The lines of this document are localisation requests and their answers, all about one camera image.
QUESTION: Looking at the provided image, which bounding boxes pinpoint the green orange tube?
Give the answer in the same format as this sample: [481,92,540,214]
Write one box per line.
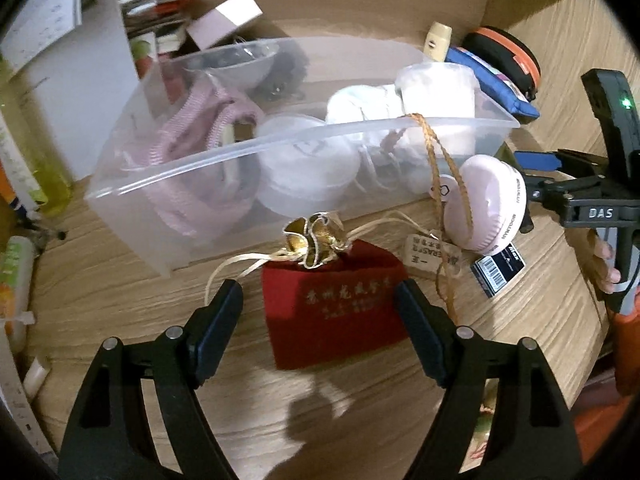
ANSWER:
[1,235,36,354]

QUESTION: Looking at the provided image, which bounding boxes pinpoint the pink coil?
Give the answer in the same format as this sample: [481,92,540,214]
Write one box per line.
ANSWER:
[112,72,264,246]

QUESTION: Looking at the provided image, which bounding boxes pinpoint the black orange zip case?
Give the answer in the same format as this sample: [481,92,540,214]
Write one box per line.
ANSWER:
[462,25,541,102]

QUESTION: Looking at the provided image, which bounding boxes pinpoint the white drawstring pouch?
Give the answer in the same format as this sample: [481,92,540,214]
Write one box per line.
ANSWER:
[326,84,405,124]

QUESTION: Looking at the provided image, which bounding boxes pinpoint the right hand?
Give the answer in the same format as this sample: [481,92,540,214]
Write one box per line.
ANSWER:
[587,230,620,294]

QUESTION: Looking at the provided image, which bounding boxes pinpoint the black binder clips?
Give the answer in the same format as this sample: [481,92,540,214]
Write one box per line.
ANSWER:
[252,40,309,102]

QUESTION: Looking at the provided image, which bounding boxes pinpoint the small black barcode box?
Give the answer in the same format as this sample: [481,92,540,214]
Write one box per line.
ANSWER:
[470,244,526,298]

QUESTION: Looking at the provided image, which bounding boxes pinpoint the blue fabric pencil pouch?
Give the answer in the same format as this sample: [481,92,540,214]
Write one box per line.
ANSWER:
[446,47,540,124]

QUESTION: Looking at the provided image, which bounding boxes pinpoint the white bowl of trinkets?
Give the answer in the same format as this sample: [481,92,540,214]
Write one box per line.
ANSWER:
[180,41,280,90]

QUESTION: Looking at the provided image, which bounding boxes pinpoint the white round container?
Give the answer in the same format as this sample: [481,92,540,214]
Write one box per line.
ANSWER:
[257,136,361,218]

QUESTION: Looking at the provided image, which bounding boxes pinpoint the pink round timer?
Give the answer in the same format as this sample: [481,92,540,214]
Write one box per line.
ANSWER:
[437,155,526,256]

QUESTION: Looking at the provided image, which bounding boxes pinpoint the small pink white box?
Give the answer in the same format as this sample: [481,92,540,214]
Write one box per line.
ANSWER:
[186,0,262,50]

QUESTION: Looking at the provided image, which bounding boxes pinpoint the stack of books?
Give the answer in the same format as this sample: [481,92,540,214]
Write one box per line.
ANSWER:
[118,0,193,79]

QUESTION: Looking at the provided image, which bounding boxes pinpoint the clear plastic storage bin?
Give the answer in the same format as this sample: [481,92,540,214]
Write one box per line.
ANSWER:
[86,37,518,275]

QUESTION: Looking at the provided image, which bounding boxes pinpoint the cream lotion tube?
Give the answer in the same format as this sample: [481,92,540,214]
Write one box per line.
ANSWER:
[423,22,452,62]

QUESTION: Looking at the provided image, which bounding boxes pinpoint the yellow green spray bottle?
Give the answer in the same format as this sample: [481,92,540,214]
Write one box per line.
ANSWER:
[1,60,73,218]

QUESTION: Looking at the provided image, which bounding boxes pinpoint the red velvet pouch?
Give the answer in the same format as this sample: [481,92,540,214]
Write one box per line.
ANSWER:
[204,210,471,371]

